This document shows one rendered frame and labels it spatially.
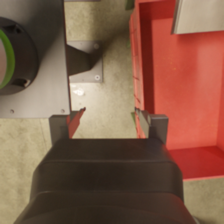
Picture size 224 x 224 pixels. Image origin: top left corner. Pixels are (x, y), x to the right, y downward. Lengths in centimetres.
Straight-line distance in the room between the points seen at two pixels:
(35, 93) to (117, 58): 95
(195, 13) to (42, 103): 40
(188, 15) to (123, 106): 95
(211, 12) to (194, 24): 4
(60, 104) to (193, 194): 170
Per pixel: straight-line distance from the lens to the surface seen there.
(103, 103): 130
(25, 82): 38
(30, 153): 164
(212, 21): 50
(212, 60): 83
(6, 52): 30
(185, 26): 48
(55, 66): 36
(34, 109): 39
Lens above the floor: 126
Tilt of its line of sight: 74 degrees down
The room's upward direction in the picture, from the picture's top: 180 degrees counter-clockwise
